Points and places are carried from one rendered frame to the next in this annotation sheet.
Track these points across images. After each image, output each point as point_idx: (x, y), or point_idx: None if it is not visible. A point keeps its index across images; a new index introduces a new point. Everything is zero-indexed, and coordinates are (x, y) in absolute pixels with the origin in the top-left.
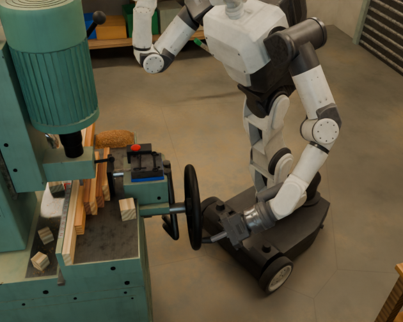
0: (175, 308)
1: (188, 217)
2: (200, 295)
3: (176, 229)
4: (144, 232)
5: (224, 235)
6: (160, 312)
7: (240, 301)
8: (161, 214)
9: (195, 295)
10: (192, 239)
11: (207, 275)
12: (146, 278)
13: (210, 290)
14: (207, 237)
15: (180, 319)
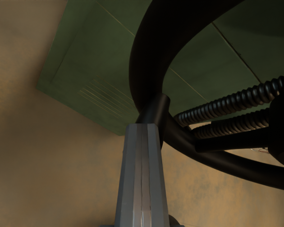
0: (93, 147)
1: (222, 152)
2: (89, 179)
3: (200, 112)
4: (195, 105)
5: (130, 205)
6: (97, 131)
7: (55, 222)
8: None
9: (93, 173)
10: (169, 113)
11: (106, 199)
12: (129, 31)
13: (89, 192)
14: (161, 130)
15: (79, 144)
